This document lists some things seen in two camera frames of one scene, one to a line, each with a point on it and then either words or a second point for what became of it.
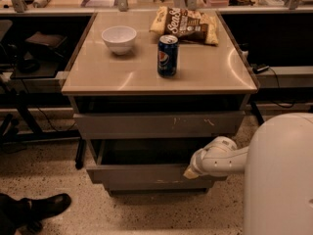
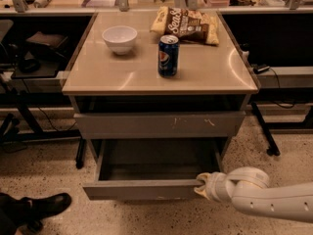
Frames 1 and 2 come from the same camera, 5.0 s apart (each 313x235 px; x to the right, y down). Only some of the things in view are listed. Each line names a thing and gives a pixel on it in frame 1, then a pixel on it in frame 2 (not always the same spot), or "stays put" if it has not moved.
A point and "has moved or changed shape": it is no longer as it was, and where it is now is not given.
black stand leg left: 80,159 stays put
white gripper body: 197,164 to 213,184
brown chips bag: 188,25 stays put
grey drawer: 143,161 has moved or changed shape
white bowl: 119,38 stays put
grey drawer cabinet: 147,103 stays put
